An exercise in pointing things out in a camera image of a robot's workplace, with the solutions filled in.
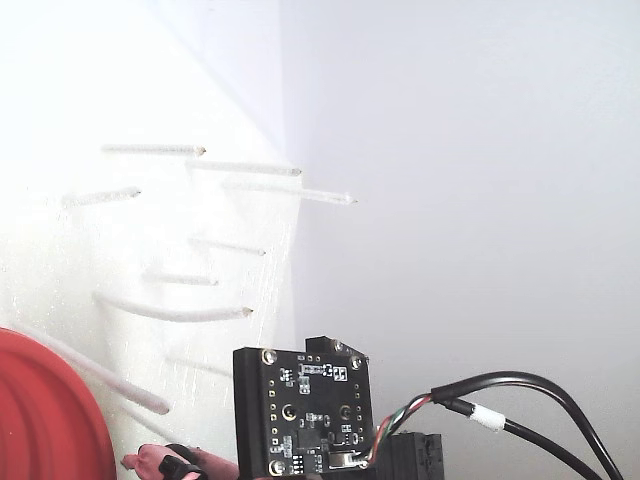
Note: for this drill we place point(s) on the white foam base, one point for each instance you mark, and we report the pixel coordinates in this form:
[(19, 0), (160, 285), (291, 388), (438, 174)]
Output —
[(50, 100)]

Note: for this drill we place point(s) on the pink covered gripper finger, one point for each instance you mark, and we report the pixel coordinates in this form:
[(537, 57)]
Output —
[(220, 470), (175, 465)]

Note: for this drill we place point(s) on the black camera circuit board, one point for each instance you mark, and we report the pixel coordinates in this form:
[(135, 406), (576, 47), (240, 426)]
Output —
[(310, 400)]

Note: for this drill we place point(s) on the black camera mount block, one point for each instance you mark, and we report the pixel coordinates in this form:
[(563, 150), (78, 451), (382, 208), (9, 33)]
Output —
[(410, 455)]

